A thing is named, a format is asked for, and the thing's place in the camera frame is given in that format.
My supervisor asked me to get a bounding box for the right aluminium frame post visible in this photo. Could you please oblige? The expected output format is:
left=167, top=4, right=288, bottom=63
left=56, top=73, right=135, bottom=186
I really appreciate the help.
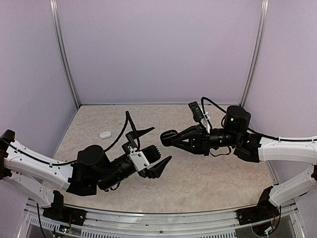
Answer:
left=240, top=0, right=269, bottom=108

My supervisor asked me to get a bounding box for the aluminium frame post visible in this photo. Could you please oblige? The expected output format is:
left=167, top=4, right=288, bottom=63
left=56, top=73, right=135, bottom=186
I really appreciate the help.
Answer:
left=50, top=0, right=81, bottom=110
left=240, top=0, right=269, bottom=108

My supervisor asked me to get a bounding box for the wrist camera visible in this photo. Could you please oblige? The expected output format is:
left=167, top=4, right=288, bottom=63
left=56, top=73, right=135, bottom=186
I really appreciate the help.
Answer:
left=128, top=148, right=150, bottom=172
left=188, top=101, right=204, bottom=122

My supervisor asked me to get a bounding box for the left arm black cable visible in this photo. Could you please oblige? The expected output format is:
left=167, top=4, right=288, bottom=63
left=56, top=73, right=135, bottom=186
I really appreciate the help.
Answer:
left=0, top=111, right=139, bottom=169

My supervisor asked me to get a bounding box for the white earbud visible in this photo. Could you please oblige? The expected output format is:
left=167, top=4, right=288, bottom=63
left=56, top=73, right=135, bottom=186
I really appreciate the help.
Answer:
left=99, top=131, right=112, bottom=139

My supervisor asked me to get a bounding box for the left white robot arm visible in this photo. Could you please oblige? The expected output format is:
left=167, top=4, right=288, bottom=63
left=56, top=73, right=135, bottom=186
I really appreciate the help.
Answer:
left=0, top=127, right=172, bottom=221

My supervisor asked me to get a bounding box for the left aluminium frame post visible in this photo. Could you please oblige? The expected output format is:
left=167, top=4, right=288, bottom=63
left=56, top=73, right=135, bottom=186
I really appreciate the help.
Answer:
left=50, top=0, right=81, bottom=110

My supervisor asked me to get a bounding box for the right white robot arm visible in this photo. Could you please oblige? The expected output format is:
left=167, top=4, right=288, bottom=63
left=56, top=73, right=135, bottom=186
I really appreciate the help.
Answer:
left=160, top=102, right=317, bottom=220

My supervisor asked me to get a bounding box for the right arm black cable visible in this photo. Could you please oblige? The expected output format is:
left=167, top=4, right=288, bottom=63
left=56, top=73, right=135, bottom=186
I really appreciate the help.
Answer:
left=201, top=97, right=317, bottom=143

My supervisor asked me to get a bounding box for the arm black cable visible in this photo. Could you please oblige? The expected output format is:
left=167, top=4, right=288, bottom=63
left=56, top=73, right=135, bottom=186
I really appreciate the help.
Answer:
left=201, top=97, right=317, bottom=143
left=0, top=111, right=139, bottom=169

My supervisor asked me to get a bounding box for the front aluminium rail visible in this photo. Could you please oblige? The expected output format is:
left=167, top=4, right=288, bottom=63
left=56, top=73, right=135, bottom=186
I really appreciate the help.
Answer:
left=17, top=200, right=307, bottom=238

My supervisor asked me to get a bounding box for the black earbud charging case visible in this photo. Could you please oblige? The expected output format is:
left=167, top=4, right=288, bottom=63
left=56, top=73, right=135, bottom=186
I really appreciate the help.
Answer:
left=160, top=129, right=178, bottom=147

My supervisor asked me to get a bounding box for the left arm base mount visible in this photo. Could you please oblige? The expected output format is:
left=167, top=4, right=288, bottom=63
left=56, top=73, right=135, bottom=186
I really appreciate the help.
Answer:
left=43, top=190, right=87, bottom=226

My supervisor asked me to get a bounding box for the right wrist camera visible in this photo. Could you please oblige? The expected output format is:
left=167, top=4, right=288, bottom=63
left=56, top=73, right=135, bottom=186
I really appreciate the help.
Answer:
left=188, top=101, right=204, bottom=122

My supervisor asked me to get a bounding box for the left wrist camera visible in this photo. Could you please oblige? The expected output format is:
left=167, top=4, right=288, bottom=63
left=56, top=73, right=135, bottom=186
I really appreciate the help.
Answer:
left=128, top=148, right=150, bottom=172

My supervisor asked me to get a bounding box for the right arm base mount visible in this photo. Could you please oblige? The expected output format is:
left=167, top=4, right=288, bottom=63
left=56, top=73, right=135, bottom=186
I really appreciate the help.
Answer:
left=236, top=186, right=280, bottom=225

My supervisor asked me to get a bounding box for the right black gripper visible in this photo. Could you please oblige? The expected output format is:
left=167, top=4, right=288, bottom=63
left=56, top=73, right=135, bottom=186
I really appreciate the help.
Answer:
left=171, top=123, right=241, bottom=156

